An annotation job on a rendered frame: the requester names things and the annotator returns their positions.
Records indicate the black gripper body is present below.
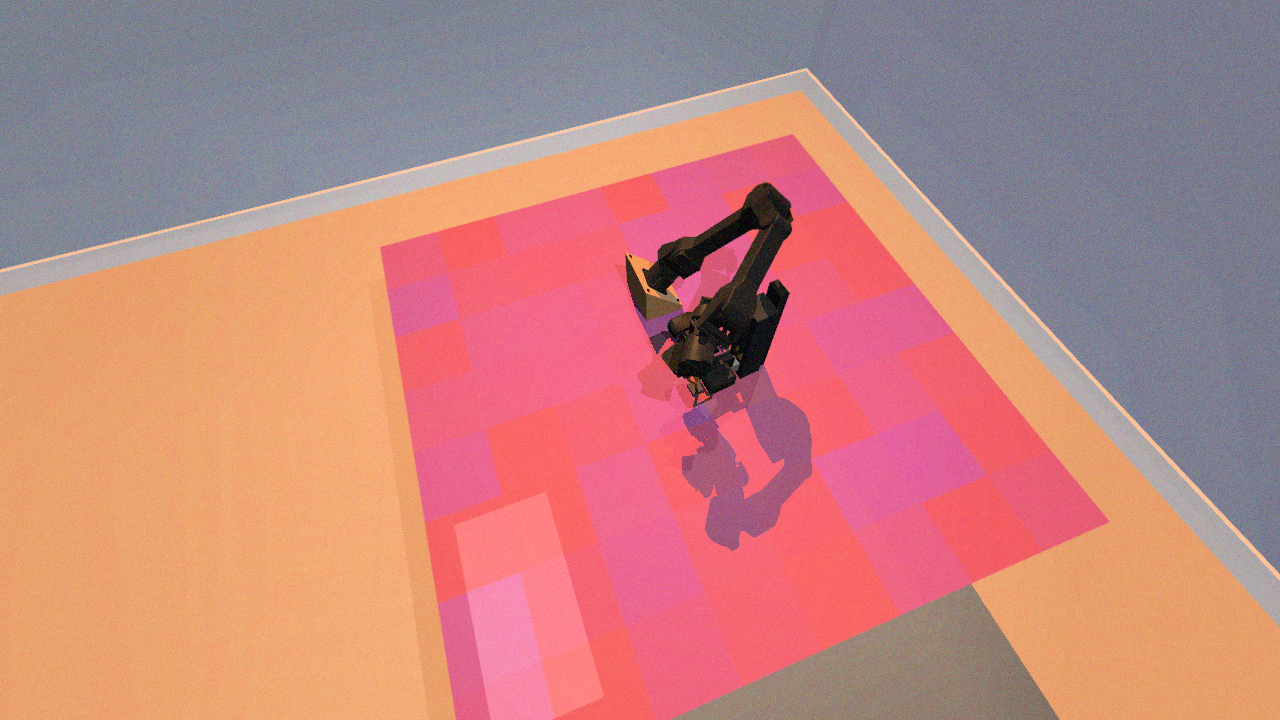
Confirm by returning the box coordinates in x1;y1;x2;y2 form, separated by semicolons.
668;313;737;395

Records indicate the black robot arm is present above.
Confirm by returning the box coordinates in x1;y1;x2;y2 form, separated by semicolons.
643;182;794;379

